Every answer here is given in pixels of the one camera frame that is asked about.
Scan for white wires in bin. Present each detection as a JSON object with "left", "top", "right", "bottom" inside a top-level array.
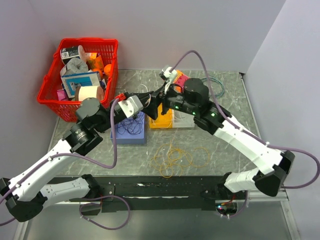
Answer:
[{"left": 172, "top": 111, "right": 195, "bottom": 126}]

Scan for yellow plastic bin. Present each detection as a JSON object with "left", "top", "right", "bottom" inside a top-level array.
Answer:
[{"left": 148, "top": 104, "right": 174, "bottom": 129}]

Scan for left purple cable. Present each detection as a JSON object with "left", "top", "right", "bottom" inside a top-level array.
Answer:
[{"left": 0, "top": 97, "right": 131, "bottom": 230}]

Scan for magenta packet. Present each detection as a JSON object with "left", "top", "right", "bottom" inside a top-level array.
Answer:
[{"left": 56, "top": 89, "right": 69, "bottom": 101}]

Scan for black white box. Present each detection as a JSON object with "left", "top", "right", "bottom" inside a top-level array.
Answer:
[{"left": 60, "top": 45, "right": 80, "bottom": 65}]

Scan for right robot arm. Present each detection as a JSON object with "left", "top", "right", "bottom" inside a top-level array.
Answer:
[{"left": 146, "top": 78, "right": 295, "bottom": 199}]

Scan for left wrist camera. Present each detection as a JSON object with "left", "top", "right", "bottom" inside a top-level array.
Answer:
[{"left": 118, "top": 95, "right": 144, "bottom": 118}]

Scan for white plastic bin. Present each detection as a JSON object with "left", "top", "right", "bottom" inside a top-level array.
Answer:
[{"left": 172, "top": 110, "right": 195, "bottom": 128}]

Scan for blue open box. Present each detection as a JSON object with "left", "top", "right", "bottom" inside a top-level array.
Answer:
[{"left": 115, "top": 112, "right": 146, "bottom": 145}]

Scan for green blue wire coil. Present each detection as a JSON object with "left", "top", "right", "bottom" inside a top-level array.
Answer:
[{"left": 201, "top": 76, "right": 225, "bottom": 101}]

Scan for blue white box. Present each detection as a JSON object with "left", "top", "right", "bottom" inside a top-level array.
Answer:
[{"left": 61, "top": 71, "right": 101, "bottom": 98}]

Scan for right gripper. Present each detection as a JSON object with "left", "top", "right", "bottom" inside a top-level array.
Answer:
[{"left": 140, "top": 81, "right": 198, "bottom": 120}]

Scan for dark purple wire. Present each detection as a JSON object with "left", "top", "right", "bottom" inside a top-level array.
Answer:
[{"left": 116, "top": 116, "right": 146, "bottom": 136}]

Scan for red plastic basket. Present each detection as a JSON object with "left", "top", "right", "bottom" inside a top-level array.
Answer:
[{"left": 37, "top": 37, "right": 118, "bottom": 122}]

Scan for multicolour wire pile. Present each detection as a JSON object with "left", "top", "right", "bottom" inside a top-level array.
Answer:
[{"left": 149, "top": 139, "right": 210, "bottom": 179}]

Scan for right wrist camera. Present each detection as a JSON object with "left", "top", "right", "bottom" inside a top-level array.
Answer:
[{"left": 159, "top": 65, "right": 178, "bottom": 95}]

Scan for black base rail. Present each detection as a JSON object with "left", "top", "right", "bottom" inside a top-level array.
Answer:
[{"left": 49, "top": 174, "right": 251, "bottom": 213}]

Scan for orange snack packet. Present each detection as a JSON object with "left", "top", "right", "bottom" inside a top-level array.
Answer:
[{"left": 86, "top": 55, "right": 105, "bottom": 71}]

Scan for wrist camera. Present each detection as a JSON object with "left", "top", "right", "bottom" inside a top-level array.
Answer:
[
  {"left": 118, "top": 95, "right": 144, "bottom": 118},
  {"left": 159, "top": 65, "right": 178, "bottom": 95}
]

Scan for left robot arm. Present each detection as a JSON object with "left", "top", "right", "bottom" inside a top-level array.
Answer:
[{"left": 0, "top": 91, "right": 157, "bottom": 222}]

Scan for orange ball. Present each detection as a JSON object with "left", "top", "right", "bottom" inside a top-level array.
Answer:
[{"left": 103, "top": 64, "right": 112, "bottom": 76}]

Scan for orange pink snack box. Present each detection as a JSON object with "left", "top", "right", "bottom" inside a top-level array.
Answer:
[{"left": 174, "top": 70, "right": 189, "bottom": 88}]

